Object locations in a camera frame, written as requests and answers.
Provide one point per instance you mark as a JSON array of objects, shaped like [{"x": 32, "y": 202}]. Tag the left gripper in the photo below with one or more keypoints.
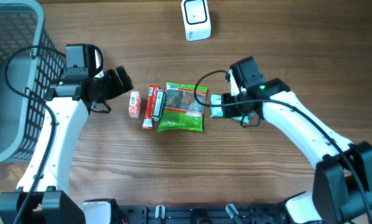
[{"x": 117, "y": 86}]

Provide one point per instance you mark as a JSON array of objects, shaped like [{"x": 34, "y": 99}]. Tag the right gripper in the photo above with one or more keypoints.
[{"x": 229, "y": 112}]

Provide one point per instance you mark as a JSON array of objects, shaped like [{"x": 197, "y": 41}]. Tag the red Kleenex tissue pack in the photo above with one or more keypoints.
[{"x": 134, "y": 104}]

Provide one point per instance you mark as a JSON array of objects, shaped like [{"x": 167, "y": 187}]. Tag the green white small box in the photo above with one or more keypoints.
[{"x": 159, "y": 105}]

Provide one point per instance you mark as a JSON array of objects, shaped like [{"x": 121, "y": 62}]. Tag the red stick sachet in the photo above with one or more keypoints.
[{"x": 151, "y": 101}]

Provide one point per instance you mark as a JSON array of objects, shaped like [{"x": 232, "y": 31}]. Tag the green snack bag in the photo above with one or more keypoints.
[{"x": 181, "y": 109}]

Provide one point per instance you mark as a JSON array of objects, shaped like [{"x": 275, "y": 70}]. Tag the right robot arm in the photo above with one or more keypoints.
[{"x": 342, "y": 189}]

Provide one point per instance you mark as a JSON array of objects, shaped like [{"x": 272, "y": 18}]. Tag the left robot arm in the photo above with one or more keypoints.
[{"x": 42, "y": 193}]

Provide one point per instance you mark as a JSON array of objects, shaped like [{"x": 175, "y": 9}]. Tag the white barcode scanner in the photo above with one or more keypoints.
[{"x": 196, "y": 18}]

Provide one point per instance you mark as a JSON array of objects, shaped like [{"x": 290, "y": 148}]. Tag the grey plastic shopping basket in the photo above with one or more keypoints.
[{"x": 27, "y": 65}]

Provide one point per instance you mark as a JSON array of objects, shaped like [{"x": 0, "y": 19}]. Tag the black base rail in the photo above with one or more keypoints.
[{"x": 254, "y": 214}]

